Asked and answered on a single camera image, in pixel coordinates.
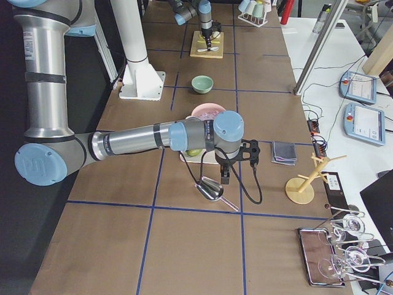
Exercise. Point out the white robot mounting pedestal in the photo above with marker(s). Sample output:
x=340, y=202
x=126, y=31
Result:
x=140, y=81

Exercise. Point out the metal ice scoop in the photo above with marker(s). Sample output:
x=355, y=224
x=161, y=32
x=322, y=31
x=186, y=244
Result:
x=213, y=191

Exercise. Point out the green avocado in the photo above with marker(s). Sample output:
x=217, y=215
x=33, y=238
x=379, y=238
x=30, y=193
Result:
x=194, y=152

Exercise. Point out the folded grey cloth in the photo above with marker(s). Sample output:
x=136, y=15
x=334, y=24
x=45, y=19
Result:
x=283, y=153

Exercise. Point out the metal tray with glasses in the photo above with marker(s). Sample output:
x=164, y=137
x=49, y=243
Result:
x=335, y=251

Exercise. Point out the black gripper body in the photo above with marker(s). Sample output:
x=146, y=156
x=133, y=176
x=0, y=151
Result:
x=223, y=161
x=206, y=32

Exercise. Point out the pink bowl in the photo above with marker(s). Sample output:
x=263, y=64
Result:
x=207, y=107

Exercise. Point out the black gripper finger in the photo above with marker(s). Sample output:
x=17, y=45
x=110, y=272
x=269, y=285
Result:
x=224, y=174
x=208, y=41

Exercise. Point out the upper teach pendant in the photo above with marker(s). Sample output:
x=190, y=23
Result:
x=358, y=87

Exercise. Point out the pile of clear ice cubes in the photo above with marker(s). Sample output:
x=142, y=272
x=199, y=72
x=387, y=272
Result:
x=208, y=115

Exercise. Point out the lower teach pendant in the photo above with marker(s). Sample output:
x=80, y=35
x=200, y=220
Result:
x=365, y=124

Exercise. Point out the teach pendant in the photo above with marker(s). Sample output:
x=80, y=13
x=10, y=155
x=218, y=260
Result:
x=365, y=124
x=358, y=87

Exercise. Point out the white cup rack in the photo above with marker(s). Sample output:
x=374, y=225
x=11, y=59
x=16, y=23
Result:
x=254, y=12

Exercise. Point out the bamboo cutting board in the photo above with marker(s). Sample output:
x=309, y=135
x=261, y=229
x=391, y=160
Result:
x=195, y=45

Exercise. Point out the wooden mug tree stand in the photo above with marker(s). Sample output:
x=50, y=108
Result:
x=299, y=189

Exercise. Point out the aluminium frame post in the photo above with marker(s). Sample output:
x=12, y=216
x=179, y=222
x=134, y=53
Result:
x=326, y=31

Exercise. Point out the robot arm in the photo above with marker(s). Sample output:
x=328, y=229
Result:
x=209, y=28
x=52, y=150

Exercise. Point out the mint green bowl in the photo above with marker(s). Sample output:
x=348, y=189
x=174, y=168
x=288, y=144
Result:
x=202, y=84

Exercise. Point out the yellow plastic knife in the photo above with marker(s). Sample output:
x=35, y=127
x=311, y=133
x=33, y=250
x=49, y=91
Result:
x=213, y=42

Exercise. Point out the cream plastic tray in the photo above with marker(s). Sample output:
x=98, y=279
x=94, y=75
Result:
x=209, y=157

